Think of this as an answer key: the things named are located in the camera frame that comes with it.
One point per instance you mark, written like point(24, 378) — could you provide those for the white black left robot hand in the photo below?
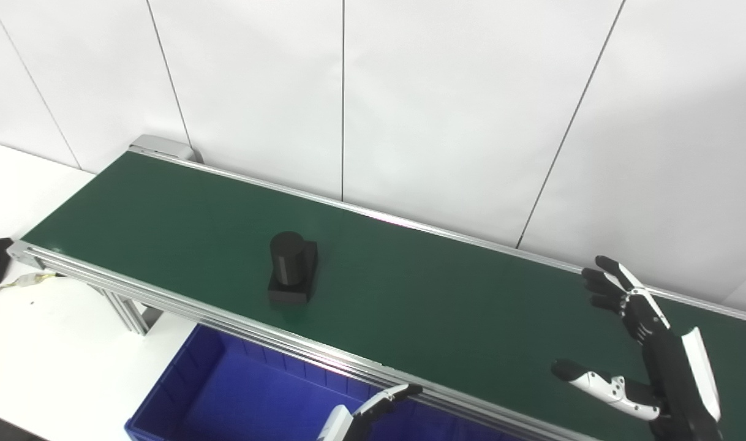
point(348, 425)

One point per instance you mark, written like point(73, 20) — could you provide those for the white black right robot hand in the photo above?
point(673, 386)

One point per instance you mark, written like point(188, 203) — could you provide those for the black cylinder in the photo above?
point(292, 269)

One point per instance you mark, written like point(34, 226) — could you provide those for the blue plastic bin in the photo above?
point(238, 398)

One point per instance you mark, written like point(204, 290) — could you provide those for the green conveyor belt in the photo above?
point(440, 294)
point(165, 300)

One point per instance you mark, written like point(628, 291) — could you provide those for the aluminium conveyor leg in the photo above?
point(128, 312)

